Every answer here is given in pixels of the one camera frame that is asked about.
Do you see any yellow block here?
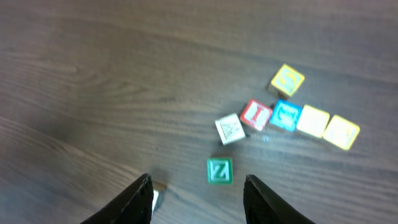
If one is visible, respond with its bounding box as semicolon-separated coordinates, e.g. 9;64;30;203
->
322;115;360;151
296;105;330;139
268;64;305;98

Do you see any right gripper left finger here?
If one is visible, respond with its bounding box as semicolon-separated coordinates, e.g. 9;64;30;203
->
81;173;154;224

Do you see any yellow block middle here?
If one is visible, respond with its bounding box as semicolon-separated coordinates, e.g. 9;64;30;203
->
296;105;330;139

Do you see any yellow block top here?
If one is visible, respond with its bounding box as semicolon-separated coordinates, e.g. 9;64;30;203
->
268;64;305;98

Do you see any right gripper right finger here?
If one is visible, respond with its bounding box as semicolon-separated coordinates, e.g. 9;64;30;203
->
243;174;314;224

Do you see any blue letter block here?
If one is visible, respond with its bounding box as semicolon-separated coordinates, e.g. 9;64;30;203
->
269;100;302;133

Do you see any yellow block right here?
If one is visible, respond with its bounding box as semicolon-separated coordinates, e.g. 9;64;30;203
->
322;115;360;151

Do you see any red letter I block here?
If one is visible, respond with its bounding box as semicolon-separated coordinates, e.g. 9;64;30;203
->
239;99;273;131

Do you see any white letter A block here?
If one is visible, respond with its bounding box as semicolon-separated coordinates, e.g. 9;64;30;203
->
152;181;167;214

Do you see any green letter Z block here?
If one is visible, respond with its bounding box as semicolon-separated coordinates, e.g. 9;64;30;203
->
206;157;233;185

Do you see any white patterned block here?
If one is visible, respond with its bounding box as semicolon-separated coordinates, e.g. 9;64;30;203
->
215;113;246;145

